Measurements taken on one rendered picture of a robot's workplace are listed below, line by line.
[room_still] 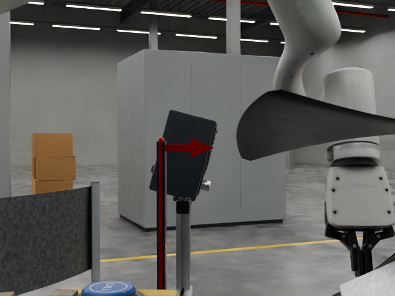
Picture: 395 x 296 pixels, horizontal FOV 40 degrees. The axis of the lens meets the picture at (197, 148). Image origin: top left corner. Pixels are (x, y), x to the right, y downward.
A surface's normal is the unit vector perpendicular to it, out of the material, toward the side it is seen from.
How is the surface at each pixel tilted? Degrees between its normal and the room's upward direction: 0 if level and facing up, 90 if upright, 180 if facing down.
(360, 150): 73
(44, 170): 90
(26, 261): 90
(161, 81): 90
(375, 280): 55
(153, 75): 90
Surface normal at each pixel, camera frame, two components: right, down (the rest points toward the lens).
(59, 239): 0.91, 0.01
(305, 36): -0.29, 0.51
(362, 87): 0.31, -0.26
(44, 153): 0.40, 0.02
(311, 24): -0.07, 0.36
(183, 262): -0.04, 0.02
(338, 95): -0.63, -0.22
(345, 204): -0.05, -0.29
